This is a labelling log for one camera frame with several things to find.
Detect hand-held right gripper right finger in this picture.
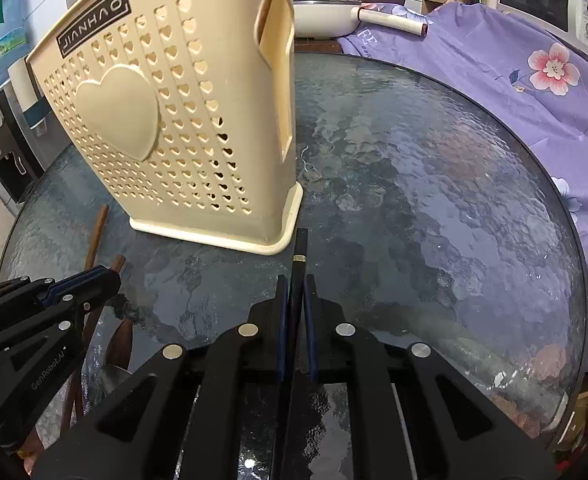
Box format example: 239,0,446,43
301,272,560,480

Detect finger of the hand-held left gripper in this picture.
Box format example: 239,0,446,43
0,271,122,356
0,265,112,313

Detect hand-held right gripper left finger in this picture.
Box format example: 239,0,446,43
34,275,292,480

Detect brown wooden chopstick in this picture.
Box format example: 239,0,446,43
68,360,85,436
84,204,109,270
61,255,126,436

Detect black chopstick with gold band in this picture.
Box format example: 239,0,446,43
278,228,309,480

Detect beige plastic cutlery holder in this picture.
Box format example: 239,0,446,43
26,0,305,256

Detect teal paper cup holder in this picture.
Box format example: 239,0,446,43
8,57,49,133

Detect purple floral cloth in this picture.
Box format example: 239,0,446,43
336,0,588,371

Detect white pot with lid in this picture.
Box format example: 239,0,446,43
293,0,375,38

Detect cling film roll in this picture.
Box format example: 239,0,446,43
356,7,429,37

